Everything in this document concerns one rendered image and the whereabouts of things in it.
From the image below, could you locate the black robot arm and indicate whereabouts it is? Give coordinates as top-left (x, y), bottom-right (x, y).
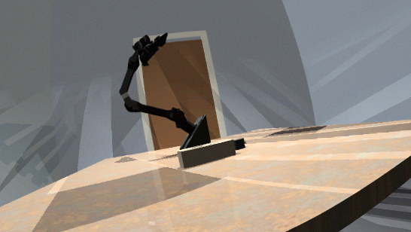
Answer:
top-left (119, 35), bottom-right (197, 136)

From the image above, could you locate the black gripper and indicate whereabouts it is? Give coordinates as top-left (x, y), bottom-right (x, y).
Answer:
top-left (142, 33), bottom-right (168, 58)

